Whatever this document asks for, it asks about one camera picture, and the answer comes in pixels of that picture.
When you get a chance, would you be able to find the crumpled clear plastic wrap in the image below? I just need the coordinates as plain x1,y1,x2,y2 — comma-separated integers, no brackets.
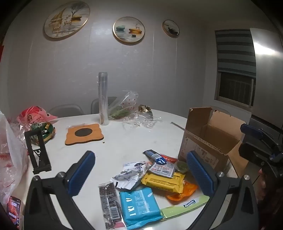
123,115,163,129

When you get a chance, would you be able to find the smartphone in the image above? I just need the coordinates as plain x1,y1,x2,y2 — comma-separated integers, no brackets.
6,196,22,229

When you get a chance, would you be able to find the large round wall picture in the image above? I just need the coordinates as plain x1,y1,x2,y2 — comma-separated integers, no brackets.
44,0,91,41

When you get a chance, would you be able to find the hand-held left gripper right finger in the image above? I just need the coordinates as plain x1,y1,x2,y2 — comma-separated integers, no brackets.
186,151,259,230

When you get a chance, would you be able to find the dark clear snack bar packet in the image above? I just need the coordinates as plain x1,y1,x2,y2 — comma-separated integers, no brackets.
99,180,126,230

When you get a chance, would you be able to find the orange snack packet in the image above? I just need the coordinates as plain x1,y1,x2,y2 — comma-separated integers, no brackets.
166,180,198,202

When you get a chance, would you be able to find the gold foil wrapper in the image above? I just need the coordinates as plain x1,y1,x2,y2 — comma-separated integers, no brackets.
138,104,154,121

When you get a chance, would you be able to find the silver packet with red label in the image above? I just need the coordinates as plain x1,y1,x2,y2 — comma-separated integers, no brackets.
148,155,178,178

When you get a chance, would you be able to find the clear plastic film roll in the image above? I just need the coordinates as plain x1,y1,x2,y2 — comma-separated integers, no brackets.
98,72,110,126

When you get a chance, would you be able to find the person's right forearm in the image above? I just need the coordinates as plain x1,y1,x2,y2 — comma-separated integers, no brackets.
258,169,283,230

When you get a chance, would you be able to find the striped window blind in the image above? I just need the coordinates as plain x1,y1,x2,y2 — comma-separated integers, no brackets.
215,29,257,78

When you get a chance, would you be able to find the medium round wall picture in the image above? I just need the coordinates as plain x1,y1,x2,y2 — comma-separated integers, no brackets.
112,16,145,45

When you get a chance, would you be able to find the white plastic bag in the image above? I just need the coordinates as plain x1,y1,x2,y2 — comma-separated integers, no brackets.
0,109,29,205

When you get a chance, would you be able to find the cardboard box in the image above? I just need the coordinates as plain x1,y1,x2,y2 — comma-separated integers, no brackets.
170,107,251,178

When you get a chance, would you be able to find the long green snack packet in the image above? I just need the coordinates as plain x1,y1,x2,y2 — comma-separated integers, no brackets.
160,195,210,222

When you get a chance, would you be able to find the yellow snack packet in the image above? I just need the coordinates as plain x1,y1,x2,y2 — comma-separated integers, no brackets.
141,172,185,194

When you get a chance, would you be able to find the window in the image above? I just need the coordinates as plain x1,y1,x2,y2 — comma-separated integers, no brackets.
214,71,257,108

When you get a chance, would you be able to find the pink plastic bag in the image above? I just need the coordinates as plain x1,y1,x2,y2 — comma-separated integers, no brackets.
16,106,58,131

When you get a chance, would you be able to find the small green snack packet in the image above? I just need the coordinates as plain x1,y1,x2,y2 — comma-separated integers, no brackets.
175,161,189,173

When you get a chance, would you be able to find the wooden coaster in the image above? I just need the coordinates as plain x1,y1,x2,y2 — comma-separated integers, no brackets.
65,123,104,146

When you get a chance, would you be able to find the green snack bag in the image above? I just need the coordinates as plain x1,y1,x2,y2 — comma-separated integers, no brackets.
30,122,56,145

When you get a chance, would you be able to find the small blue snack bar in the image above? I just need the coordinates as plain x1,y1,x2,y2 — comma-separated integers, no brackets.
143,149,167,165

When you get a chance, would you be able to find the dotted clear plastic bag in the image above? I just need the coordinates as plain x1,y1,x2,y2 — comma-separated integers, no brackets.
108,90,139,120

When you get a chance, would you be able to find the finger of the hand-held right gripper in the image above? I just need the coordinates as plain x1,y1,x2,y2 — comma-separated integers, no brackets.
241,123,280,151
238,143,273,168

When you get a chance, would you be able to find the silver refrigerator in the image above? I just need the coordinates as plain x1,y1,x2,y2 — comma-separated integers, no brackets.
250,28,283,133

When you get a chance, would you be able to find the white grey packet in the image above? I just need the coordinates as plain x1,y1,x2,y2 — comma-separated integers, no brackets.
114,161,153,191

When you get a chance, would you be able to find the black phone stand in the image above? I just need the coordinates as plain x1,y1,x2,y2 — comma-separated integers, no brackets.
24,128,52,175

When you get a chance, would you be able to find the large blue snack packet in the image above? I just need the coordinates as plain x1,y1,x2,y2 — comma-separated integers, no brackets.
119,188,163,226

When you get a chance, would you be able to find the small round wall picture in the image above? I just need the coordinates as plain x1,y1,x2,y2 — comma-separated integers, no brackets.
162,19,180,38

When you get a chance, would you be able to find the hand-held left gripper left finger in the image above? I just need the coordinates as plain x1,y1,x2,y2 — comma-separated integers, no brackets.
23,151,96,230

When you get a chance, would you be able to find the dark grey chair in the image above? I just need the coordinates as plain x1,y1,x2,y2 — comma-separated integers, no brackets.
91,97,117,114

